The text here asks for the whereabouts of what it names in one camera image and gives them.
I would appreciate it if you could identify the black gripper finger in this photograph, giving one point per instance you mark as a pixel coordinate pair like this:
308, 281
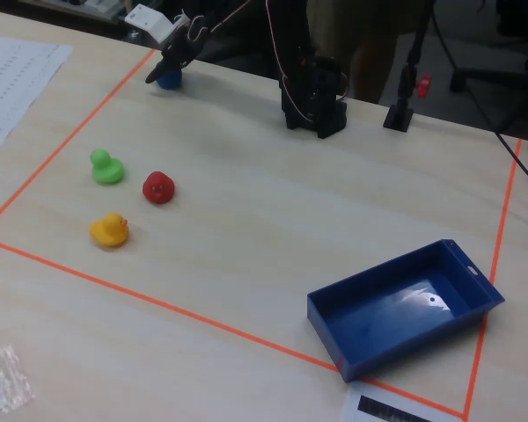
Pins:
158, 72

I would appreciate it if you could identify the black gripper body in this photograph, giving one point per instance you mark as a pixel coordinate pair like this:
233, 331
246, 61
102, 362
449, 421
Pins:
172, 54

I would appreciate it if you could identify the blue rubber duck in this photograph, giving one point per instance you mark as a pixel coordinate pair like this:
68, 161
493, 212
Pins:
170, 81

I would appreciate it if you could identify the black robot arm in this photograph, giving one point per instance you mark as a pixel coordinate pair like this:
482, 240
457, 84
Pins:
312, 101

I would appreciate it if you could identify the green rubber duck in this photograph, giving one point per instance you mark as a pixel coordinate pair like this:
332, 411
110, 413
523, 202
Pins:
107, 171

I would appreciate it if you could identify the red rubber duck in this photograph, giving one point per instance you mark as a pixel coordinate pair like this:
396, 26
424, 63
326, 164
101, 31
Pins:
158, 189

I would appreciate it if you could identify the yellow rubber duck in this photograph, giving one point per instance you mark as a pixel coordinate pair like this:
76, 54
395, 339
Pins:
107, 233

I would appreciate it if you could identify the blue plastic box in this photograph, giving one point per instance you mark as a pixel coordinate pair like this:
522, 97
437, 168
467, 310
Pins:
378, 334

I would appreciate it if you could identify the orange tape strip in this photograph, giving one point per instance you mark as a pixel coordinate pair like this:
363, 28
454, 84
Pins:
158, 303
70, 139
504, 220

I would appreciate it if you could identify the printed paper sheet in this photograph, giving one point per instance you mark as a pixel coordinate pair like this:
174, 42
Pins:
13, 88

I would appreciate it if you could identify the red clamp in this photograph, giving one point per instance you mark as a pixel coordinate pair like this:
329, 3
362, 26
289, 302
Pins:
423, 85

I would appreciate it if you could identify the black chair base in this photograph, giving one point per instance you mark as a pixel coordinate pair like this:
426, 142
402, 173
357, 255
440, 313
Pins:
488, 72

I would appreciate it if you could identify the clear plastic bag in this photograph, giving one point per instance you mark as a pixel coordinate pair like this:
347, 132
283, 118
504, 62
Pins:
0, 382

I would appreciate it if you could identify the white paper with black bar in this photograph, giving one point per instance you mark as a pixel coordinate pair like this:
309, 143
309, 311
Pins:
349, 409

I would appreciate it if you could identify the white camera box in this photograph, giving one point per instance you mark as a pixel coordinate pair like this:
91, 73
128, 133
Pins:
151, 22

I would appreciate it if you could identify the black camera stand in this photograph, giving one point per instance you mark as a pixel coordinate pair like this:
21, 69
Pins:
398, 118

